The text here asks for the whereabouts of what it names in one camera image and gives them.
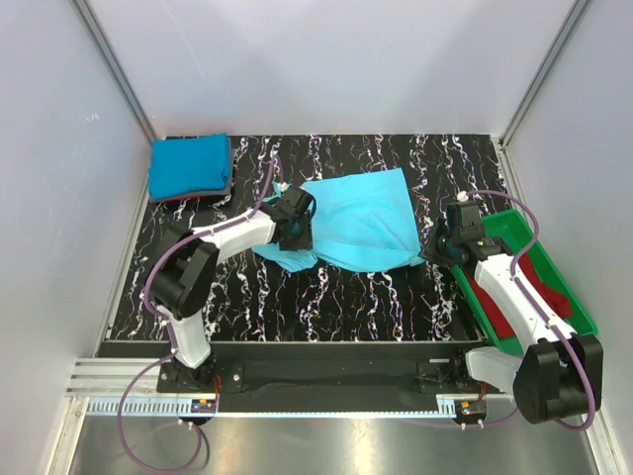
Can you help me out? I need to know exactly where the green plastic tray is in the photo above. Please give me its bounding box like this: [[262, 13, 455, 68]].
[[451, 210, 598, 355]]

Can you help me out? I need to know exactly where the folded grey t shirt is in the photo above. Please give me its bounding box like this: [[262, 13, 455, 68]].
[[200, 148, 237, 197]]

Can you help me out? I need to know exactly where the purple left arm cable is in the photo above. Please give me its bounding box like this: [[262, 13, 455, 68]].
[[116, 155, 288, 472]]

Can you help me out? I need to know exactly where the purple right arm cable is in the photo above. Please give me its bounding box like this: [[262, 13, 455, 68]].
[[459, 190, 594, 431]]

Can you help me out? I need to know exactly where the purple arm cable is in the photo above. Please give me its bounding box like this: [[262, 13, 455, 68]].
[[116, 155, 288, 472], [459, 190, 594, 431]]

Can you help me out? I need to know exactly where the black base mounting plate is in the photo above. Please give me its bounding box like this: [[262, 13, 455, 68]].
[[157, 341, 497, 416]]

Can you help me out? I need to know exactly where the red t shirt in tray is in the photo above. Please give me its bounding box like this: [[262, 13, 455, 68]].
[[474, 254, 576, 351]]

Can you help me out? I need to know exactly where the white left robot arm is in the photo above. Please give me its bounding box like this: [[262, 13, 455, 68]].
[[142, 199, 316, 369]]

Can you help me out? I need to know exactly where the white slotted cable duct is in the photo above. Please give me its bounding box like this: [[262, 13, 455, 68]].
[[86, 397, 218, 418]]

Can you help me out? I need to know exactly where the light blue t shirt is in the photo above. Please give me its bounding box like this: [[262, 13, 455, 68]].
[[252, 168, 423, 273]]

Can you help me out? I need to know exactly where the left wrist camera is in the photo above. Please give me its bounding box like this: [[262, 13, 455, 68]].
[[275, 186, 317, 221]]

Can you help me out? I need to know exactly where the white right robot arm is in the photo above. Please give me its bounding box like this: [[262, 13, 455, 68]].
[[423, 219, 603, 430]]

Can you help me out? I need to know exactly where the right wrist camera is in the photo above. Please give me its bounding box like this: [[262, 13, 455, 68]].
[[446, 201, 486, 243]]

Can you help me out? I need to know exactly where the folded blue t shirt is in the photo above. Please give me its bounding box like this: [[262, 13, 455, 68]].
[[148, 134, 231, 199]]

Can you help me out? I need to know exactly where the folded red t shirt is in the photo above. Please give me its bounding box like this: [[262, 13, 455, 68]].
[[149, 195, 211, 204]]

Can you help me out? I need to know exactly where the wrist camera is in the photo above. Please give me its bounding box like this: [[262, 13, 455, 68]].
[[275, 186, 317, 221], [446, 201, 486, 243]]

